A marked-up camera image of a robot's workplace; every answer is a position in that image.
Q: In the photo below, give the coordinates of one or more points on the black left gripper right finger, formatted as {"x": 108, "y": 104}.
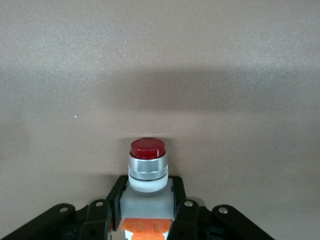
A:
{"x": 186, "y": 217}

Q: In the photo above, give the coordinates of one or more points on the brown table cover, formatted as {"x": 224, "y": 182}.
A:
{"x": 150, "y": 62}

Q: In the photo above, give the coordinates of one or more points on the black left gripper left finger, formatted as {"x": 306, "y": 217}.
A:
{"x": 97, "y": 220}

